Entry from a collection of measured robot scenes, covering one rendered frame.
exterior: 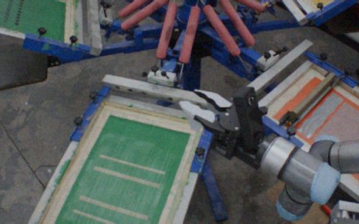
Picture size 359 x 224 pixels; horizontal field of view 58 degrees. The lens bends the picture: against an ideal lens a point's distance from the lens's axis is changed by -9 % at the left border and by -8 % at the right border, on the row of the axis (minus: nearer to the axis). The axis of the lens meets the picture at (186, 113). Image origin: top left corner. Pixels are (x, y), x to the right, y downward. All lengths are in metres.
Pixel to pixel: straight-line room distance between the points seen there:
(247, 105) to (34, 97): 2.81
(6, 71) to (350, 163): 1.87
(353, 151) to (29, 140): 2.63
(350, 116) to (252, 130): 1.21
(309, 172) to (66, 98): 2.73
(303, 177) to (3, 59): 1.93
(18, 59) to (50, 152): 0.95
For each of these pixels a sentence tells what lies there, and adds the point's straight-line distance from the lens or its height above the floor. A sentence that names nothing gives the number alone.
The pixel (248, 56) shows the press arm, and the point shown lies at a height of 1.04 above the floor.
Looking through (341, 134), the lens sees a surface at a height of 0.96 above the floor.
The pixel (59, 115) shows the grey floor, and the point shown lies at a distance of 3.08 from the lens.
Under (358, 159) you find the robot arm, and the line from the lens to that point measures 0.76.
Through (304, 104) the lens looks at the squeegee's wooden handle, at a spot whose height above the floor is 1.06.
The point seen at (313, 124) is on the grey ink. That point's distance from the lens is 1.72.
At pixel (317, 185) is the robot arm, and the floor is 1.68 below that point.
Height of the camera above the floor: 2.24
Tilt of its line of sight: 50 degrees down
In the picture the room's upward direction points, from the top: straight up
